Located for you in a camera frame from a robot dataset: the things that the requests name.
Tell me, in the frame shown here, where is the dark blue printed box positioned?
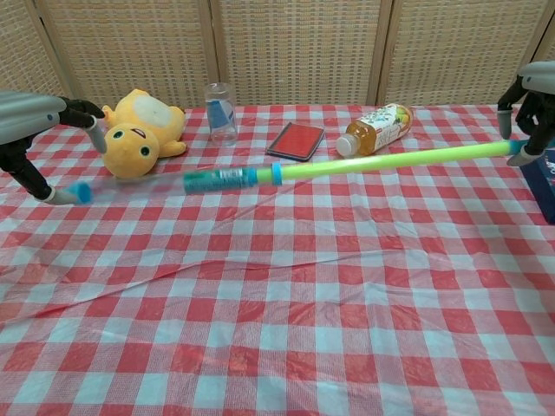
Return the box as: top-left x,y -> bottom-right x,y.
519,149 -> 555,225

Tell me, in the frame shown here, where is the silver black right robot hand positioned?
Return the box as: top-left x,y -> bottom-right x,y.
497,60 -> 555,167

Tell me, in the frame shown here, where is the red checkered tablecloth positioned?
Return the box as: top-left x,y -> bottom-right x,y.
0,103 -> 555,416

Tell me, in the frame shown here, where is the woven bamboo folding screen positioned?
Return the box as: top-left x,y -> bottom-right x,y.
0,0 -> 555,127

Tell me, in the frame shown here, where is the green blue water pump toy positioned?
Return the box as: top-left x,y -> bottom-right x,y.
69,139 -> 528,205

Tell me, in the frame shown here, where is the yellow plush toy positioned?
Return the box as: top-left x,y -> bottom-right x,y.
101,88 -> 188,180

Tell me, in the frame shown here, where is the tea bottle with white cap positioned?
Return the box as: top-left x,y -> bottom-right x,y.
336,102 -> 415,158

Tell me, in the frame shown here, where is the clear jar with blue label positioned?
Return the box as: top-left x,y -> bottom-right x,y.
204,81 -> 239,147

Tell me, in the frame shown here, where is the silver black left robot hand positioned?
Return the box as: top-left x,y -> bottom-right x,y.
0,89 -> 108,205

